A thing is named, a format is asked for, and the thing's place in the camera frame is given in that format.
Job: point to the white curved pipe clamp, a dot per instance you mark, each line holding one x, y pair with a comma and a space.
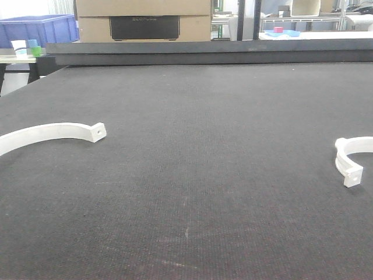
62, 130
351, 170

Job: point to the blue tray in background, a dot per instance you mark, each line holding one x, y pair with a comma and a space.
285, 32

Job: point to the aluminium frame shelf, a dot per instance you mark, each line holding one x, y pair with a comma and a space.
309, 12

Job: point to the black vertical post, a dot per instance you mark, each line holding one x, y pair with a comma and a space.
257, 19

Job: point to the blue plastic crate background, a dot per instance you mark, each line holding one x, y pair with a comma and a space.
45, 29

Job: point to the white paper cup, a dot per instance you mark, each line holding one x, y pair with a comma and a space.
20, 48

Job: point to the cardboard box with black print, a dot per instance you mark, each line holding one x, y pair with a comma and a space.
144, 21

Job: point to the green small cup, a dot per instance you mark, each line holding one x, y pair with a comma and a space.
36, 51

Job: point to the pink cube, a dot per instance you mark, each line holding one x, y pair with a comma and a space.
278, 29

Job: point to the blue small cup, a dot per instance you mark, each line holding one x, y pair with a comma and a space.
32, 43

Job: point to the light side table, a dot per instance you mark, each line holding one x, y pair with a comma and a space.
17, 71

